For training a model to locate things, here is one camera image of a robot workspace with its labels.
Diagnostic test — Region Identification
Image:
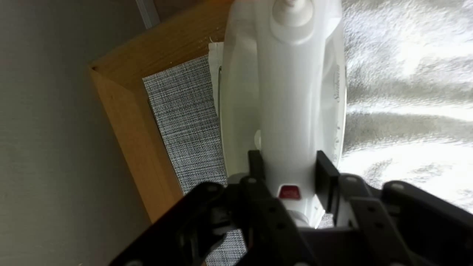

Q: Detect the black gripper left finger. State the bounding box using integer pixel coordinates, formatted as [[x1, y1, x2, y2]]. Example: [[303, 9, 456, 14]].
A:
[[248, 150, 266, 181]]

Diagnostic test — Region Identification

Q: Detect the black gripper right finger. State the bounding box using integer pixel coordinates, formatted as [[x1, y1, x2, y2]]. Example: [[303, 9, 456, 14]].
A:
[[314, 151, 339, 212]]

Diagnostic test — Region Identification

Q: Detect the white pressing iron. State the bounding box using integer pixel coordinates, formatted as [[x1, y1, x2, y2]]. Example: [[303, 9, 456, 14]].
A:
[[218, 0, 347, 228]]

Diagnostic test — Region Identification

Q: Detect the grey woven placemat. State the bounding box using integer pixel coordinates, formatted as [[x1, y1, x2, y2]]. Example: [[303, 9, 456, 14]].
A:
[[141, 54, 248, 266]]

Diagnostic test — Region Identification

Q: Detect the white striped towel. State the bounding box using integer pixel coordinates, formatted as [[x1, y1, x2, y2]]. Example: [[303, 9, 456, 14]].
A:
[[206, 0, 473, 215]]

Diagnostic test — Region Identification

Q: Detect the wooden side table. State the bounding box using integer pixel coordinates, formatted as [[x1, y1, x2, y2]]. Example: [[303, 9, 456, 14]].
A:
[[88, 0, 233, 222]]

